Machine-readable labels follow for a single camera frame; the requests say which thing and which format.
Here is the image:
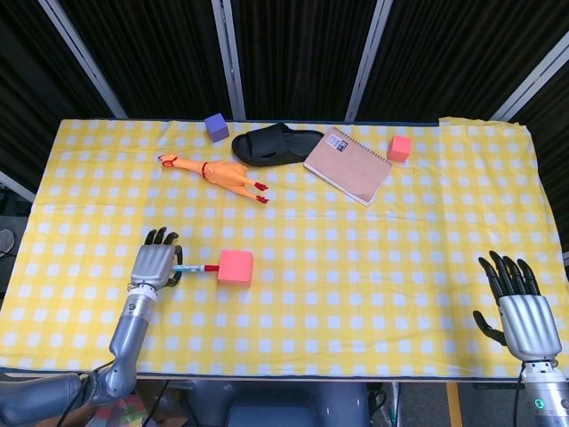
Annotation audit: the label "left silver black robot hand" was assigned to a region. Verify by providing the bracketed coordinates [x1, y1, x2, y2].
[128, 226, 184, 293]

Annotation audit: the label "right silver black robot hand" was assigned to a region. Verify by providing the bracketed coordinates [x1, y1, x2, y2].
[472, 250, 562, 362]

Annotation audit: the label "white marker pen red cap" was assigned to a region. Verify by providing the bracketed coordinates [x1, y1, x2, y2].
[171, 263, 220, 274]

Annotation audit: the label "large pink foam cube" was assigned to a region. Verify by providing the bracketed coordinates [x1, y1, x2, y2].
[216, 249, 254, 286]

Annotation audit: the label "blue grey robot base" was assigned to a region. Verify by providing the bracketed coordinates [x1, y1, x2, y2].
[184, 380, 373, 427]

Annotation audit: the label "yellow white checkered tablecloth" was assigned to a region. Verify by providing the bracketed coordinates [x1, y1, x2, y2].
[0, 116, 569, 379]

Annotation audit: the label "yellow floor tape strip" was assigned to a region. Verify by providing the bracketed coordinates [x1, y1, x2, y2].
[446, 382, 463, 427]

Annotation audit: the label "orange rubber chicken toy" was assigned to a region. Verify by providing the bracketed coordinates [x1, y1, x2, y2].
[156, 153, 270, 205]

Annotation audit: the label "colourful foam mat pieces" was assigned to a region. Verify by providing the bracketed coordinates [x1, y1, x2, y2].
[95, 393, 148, 427]

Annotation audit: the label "purple foam cube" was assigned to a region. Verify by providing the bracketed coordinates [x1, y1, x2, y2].
[204, 113, 230, 143]

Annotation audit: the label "black slide slipper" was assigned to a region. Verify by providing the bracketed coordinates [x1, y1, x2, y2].
[230, 122, 325, 167]

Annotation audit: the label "small pink foam cube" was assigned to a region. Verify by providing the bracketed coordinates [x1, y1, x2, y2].
[386, 135, 413, 163]

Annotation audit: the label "brown spiral notebook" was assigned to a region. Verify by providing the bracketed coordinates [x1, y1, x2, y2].
[303, 126, 394, 207]

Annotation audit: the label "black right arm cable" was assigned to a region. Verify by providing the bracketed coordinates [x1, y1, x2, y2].
[513, 377, 526, 427]

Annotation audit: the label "aluminium partition post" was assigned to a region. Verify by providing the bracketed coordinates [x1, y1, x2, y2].
[37, 0, 130, 119]
[344, 0, 395, 122]
[490, 33, 569, 122]
[0, 171, 36, 204]
[211, 0, 247, 120]

